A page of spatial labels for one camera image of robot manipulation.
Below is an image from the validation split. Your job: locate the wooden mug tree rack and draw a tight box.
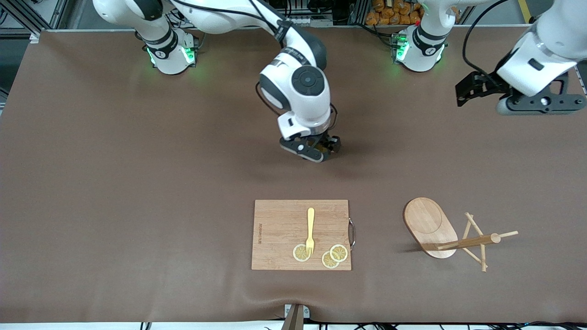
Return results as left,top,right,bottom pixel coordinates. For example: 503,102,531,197
404,197,519,273

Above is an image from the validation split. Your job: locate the wooden cutting board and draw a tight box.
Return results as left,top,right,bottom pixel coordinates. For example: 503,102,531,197
251,199,356,271

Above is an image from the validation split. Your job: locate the orange snack bag pile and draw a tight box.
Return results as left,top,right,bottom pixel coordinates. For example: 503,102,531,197
365,0,423,26

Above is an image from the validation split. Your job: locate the slim white power strip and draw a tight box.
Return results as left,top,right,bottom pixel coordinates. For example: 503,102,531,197
285,15,334,27

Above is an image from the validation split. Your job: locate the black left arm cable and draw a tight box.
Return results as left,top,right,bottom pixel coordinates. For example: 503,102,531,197
462,0,512,90

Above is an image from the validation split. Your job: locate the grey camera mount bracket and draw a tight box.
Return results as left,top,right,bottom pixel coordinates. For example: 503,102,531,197
281,303,310,330

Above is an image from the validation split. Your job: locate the aluminium frame profile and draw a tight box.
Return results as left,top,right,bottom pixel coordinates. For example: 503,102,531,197
0,0,69,35

